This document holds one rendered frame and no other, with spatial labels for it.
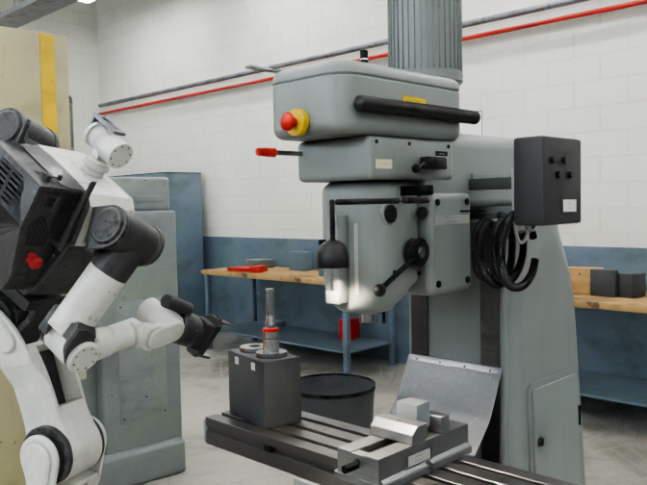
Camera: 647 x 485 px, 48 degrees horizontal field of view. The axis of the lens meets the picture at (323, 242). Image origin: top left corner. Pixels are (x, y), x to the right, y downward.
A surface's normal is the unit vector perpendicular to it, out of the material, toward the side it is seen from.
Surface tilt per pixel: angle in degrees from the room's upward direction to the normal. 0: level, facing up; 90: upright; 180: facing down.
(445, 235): 90
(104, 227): 68
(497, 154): 90
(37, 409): 90
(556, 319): 89
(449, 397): 63
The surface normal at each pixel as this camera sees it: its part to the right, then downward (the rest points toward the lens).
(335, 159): -0.70, 0.05
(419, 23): -0.23, 0.06
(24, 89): 0.71, 0.02
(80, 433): 0.80, -0.49
